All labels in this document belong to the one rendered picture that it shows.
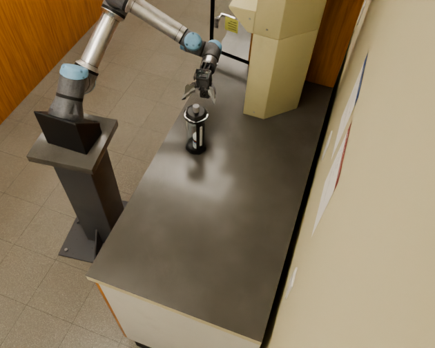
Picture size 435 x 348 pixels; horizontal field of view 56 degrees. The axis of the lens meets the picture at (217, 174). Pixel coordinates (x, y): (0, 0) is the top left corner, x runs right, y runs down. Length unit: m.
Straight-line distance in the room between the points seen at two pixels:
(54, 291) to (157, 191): 1.17
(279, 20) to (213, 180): 0.72
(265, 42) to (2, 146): 2.32
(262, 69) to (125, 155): 1.58
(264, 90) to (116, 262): 1.02
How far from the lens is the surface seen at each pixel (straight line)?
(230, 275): 1.62
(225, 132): 2.01
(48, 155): 2.03
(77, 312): 2.65
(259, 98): 2.01
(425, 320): 0.31
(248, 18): 1.77
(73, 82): 1.90
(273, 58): 1.85
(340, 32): 2.16
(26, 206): 3.09
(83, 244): 2.80
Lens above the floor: 2.44
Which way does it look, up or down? 54 degrees down
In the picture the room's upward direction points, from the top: 4 degrees clockwise
